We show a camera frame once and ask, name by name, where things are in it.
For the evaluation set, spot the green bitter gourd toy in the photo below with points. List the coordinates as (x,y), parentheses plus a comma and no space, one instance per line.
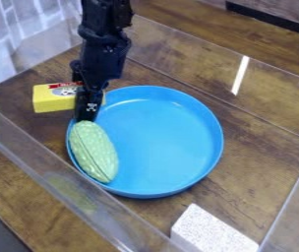
(94,151)

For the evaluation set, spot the round blue plastic tray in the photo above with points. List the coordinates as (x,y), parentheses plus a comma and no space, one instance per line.
(168,138)

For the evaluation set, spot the clear acrylic enclosure wall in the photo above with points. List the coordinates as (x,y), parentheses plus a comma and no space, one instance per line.
(238,65)

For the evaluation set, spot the yellow butter block toy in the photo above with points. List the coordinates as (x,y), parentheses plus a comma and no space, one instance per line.
(55,97)

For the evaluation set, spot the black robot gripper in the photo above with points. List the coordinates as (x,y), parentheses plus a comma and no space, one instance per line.
(106,45)

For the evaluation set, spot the white speckled foam block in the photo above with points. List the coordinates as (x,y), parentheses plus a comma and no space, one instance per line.
(200,232)

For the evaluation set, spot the white sheer curtain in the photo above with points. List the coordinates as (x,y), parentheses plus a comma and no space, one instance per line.
(38,29)

